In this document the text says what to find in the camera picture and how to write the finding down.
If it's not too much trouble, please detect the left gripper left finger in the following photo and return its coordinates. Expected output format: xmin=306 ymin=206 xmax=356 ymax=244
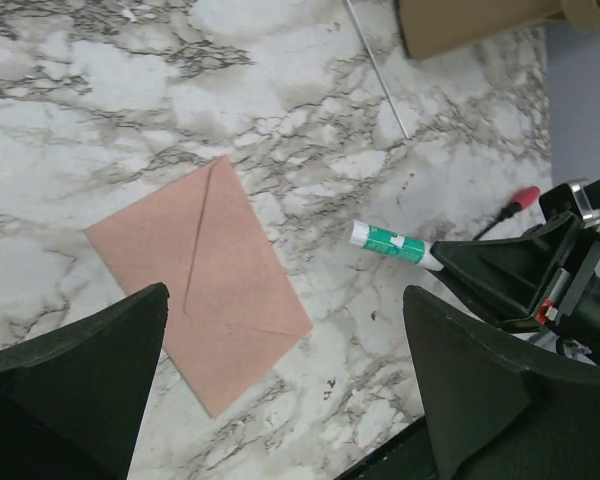
xmin=0 ymin=283 xmax=169 ymax=479

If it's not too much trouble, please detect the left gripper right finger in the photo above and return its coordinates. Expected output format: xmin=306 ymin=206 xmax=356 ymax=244
xmin=403 ymin=286 xmax=600 ymax=479

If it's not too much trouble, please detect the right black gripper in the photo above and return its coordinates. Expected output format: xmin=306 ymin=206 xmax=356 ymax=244
xmin=432 ymin=212 xmax=600 ymax=330

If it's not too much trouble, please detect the green glue stick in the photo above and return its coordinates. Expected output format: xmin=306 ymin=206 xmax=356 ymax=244
xmin=348 ymin=220 xmax=444 ymax=271

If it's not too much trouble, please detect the pink envelope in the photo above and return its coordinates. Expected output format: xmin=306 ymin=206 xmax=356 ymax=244
xmin=86 ymin=157 xmax=312 ymax=417

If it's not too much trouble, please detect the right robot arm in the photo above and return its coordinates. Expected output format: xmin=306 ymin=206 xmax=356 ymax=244
xmin=431 ymin=212 xmax=600 ymax=365

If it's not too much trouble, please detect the tan plastic case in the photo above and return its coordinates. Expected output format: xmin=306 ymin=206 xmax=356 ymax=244
xmin=397 ymin=0 xmax=600 ymax=60

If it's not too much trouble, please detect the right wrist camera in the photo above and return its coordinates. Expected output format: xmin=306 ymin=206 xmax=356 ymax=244
xmin=539 ymin=180 xmax=600 ymax=232

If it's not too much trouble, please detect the yellow handled screwdriver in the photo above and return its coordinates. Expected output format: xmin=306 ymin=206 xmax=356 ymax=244
xmin=344 ymin=0 xmax=410 ymax=141

